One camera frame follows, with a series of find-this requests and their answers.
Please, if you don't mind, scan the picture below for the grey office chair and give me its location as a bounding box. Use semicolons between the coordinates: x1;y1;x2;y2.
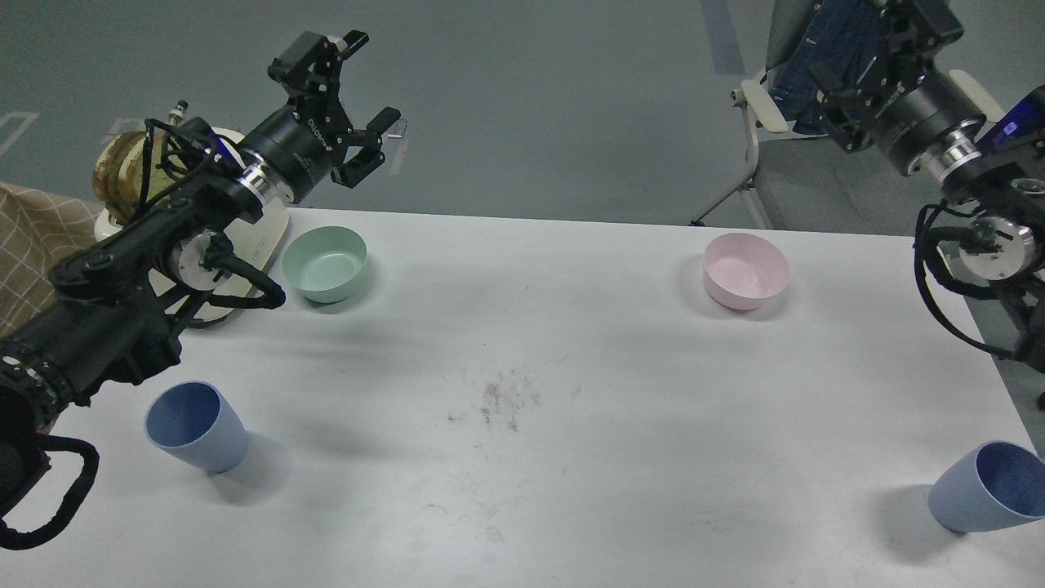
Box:
690;0;1009;231

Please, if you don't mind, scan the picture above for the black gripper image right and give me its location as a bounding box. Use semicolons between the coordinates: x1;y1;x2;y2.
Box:
810;1;986;177

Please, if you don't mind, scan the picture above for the pink bowl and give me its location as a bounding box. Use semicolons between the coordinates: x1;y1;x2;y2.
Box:
702;232;792;311

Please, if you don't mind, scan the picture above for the blue denim jacket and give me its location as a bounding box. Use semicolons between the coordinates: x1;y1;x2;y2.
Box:
766;1;883;136

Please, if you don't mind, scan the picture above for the blue cup image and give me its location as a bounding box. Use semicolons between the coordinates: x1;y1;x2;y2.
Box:
143;382;249;474
927;440;1044;533

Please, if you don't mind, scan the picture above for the bread slice back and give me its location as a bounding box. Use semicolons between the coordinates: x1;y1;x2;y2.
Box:
91;131;175;225

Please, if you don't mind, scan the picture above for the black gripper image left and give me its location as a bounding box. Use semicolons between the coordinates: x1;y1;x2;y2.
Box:
242;31;407;205

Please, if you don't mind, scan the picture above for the checkered brown cloth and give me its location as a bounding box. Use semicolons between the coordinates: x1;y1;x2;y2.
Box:
1;182;105;337

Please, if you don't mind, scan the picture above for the green bowl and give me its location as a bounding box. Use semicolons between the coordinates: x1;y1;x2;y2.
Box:
281;226;370;305

